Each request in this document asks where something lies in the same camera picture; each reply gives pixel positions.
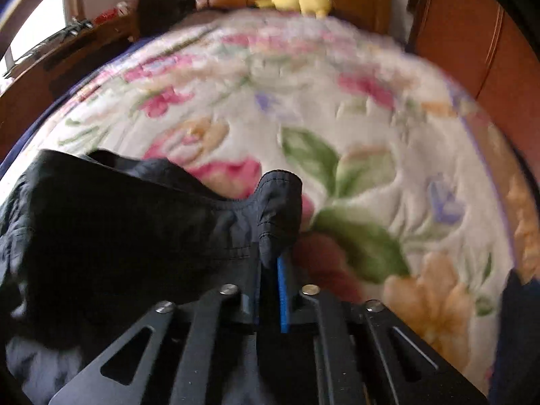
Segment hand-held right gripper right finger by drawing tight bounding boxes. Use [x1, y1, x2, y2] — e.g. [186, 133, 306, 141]
[276, 253, 488, 405]

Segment window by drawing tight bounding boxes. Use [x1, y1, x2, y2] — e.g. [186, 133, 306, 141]
[0, 0, 79, 79]

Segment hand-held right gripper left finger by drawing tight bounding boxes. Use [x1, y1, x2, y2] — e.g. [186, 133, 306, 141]
[48, 257, 262, 405]

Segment wooden headboard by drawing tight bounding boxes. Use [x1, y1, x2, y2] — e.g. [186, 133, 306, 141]
[197, 0, 394, 35]

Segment red packet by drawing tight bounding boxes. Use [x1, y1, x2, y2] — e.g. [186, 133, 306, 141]
[93, 7, 119, 25]

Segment floral blanket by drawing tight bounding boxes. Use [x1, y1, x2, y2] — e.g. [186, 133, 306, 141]
[0, 8, 540, 397]

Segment wooden desk with cabinet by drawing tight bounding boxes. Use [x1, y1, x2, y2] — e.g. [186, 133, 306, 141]
[0, 10, 142, 163]

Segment black bag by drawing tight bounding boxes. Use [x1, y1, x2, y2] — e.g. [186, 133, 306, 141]
[137, 0, 200, 44]

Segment wooden wardrobe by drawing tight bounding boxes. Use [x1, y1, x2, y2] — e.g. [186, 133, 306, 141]
[406, 0, 540, 178]

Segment black pants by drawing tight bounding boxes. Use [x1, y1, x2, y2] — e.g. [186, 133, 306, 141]
[0, 147, 304, 405]

